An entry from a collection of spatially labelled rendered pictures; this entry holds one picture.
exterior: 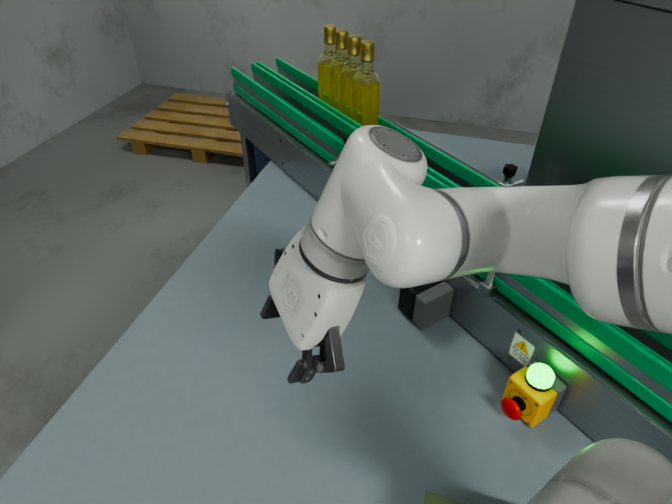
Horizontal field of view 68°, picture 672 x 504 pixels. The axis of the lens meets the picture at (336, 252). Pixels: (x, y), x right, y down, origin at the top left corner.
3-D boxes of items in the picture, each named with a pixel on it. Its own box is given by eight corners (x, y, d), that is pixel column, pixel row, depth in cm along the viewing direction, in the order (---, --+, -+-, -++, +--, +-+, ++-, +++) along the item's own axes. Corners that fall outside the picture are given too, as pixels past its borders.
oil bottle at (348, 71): (365, 139, 144) (370, 37, 126) (349, 144, 142) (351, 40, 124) (354, 132, 148) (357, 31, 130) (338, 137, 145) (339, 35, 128)
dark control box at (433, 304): (449, 317, 108) (455, 288, 102) (421, 332, 104) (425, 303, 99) (424, 295, 113) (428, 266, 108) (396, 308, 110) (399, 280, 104)
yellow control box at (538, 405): (556, 411, 90) (568, 385, 85) (528, 432, 87) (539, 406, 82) (525, 383, 94) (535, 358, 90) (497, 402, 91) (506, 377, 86)
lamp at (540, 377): (558, 384, 85) (563, 373, 84) (540, 396, 83) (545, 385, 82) (536, 366, 88) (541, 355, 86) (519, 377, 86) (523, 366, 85)
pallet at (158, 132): (324, 123, 357) (323, 109, 351) (281, 178, 298) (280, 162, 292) (181, 104, 384) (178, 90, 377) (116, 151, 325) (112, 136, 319)
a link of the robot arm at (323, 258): (293, 196, 49) (284, 217, 51) (330, 262, 44) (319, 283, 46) (354, 197, 54) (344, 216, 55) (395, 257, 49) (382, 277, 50)
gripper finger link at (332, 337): (317, 291, 53) (298, 321, 56) (347, 356, 48) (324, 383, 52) (326, 290, 53) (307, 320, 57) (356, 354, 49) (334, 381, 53)
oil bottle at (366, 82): (377, 147, 140) (384, 42, 123) (361, 152, 138) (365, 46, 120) (366, 139, 144) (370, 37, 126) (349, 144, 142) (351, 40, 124)
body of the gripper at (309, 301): (287, 210, 50) (256, 283, 57) (328, 288, 45) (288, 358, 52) (348, 210, 55) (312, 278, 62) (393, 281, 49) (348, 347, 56)
